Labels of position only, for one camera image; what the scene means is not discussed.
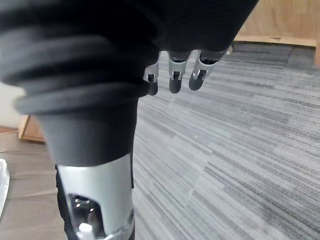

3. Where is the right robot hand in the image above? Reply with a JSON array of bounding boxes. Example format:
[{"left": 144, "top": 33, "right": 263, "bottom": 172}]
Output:
[{"left": 0, "top": 0, "right": 260, "bottom": 240}]

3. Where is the white bed sheet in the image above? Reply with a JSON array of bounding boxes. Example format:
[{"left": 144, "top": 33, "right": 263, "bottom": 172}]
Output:
[{"left": 0, "top": 157, "right": 11, "bottom": 222}]

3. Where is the wooden furniture base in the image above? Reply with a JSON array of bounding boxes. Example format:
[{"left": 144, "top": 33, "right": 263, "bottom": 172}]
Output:
[{"left": 18, "top": 114, "right": 46, "bottom": 144}]

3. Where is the wooden baseboard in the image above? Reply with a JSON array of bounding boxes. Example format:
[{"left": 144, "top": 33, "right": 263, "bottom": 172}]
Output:
[{"left": 234, "top": 34, "right": 317, "bottom": 48}]

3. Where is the brown padded bed frame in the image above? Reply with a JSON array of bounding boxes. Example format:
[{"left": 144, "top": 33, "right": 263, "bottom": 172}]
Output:
[{"left": 0, "top": 124, "right": 67, "bottom": 240}]

